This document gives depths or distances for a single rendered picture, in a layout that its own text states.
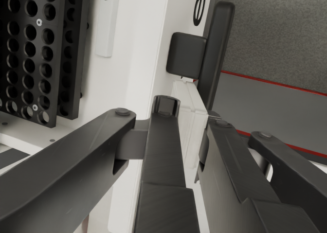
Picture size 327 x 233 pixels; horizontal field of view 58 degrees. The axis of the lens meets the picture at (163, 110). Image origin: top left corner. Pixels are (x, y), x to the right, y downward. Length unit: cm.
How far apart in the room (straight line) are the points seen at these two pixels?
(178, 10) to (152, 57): 4
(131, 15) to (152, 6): 11
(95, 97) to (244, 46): 84
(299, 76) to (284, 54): 9
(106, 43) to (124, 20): 3
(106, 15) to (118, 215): 18
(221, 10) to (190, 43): 3
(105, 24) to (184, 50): 12
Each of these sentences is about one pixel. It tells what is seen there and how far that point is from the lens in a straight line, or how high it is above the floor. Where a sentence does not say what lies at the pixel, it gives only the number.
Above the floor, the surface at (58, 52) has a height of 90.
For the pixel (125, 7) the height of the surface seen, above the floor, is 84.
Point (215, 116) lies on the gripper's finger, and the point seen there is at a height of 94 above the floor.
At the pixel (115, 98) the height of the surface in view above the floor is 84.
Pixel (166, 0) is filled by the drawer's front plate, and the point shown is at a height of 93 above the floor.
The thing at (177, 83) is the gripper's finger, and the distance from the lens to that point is 19.
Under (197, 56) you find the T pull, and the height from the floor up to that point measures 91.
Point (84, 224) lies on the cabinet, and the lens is 55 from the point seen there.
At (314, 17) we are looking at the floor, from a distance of 111.
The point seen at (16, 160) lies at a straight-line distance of 35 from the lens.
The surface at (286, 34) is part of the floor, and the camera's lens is 110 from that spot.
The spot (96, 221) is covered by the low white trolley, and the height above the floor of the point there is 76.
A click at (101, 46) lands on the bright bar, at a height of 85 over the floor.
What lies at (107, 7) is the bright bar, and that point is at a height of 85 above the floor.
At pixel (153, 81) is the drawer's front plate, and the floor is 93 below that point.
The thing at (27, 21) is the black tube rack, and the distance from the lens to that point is 28.
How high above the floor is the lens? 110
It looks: 66 degrees down
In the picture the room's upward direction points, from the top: 123 degrees counter-clockwise
